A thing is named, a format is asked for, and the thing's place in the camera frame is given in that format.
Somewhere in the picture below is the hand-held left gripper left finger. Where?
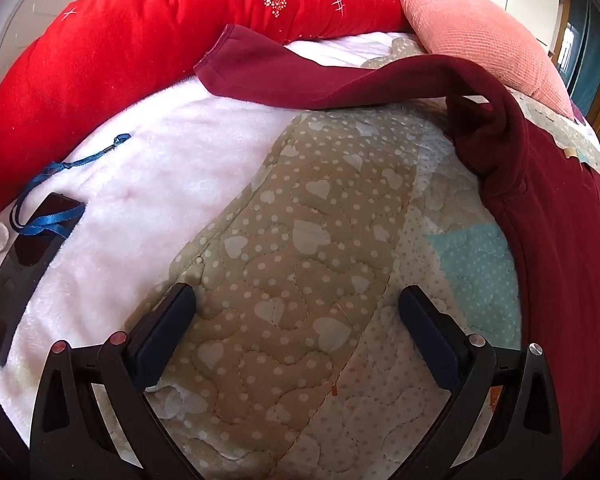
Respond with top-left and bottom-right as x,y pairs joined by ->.
29,282 -> 206,480

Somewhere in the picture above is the white fleece blanket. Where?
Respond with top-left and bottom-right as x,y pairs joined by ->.
0,31 -> 416,441

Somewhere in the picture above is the patchwork heart print quilt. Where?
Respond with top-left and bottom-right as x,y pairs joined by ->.
92,35 -> 600,480

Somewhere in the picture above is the red floral quilt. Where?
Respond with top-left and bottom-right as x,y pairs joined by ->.
0,0 -> 412,216

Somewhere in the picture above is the dark red garment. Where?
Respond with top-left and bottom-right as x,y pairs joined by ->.
194,24 -> 600,480

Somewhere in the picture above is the blue lanyard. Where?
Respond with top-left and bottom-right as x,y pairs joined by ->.
10,133 -> 132,238

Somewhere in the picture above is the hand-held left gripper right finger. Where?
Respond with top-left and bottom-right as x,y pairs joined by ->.
398,285 -> 564,480

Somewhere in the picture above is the pink pillow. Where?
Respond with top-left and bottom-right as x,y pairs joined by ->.
382,0 -> 576,117

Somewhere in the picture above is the black smartphone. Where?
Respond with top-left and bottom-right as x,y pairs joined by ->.
0,192 -> 87,367

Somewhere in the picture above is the round white headboard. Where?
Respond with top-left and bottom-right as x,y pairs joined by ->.
0,0 -> 151,95

